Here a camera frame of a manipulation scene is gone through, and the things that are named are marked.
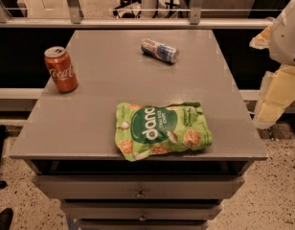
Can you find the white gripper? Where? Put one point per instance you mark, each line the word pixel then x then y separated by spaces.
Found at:
pixel 286 38

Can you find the red coca-cola can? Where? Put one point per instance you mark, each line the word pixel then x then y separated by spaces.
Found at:
pixel 61 69

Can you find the blue silver energy drink can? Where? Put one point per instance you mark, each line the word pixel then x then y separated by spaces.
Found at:
pixel 160 50

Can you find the grey drawer cabinet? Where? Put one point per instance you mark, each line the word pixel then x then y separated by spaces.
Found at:
pixel 73 134

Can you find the green rice chips bag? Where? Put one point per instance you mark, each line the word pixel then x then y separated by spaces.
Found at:
pixel 144 130

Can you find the black office chair base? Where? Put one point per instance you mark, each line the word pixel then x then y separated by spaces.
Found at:
pixel 146 9

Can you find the middle drawer with knob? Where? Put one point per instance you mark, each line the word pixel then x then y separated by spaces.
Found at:
pixel 141 210

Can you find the drawer with knob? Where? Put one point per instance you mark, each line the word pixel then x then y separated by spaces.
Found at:
pixel 137 187
pixel 141 210

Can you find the metal railing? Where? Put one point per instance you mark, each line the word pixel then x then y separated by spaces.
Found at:
pixel 97 14

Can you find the top drawer with knob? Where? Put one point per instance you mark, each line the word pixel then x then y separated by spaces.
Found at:
pixel 137 187

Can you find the black shoe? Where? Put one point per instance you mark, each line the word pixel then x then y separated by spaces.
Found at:
pixel 6 219

